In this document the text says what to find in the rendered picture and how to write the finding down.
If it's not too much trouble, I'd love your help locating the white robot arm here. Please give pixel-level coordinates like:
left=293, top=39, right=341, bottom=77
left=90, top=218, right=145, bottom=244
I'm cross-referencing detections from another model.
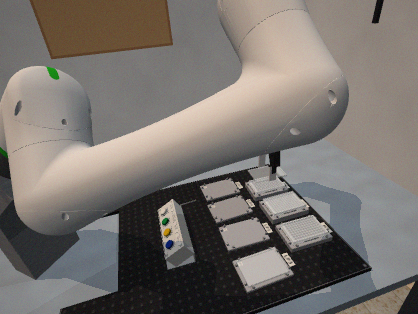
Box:
left=0, top=0, right=349, bottom=236

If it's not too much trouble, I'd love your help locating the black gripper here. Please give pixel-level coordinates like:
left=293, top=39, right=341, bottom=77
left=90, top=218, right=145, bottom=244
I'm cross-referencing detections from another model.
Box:
left=258, top=151, right=280, bottom=181

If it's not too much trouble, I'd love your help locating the white button panel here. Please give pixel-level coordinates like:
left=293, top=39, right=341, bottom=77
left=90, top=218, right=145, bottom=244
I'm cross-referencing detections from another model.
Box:
left=158, top=199, right=196, bottom=270

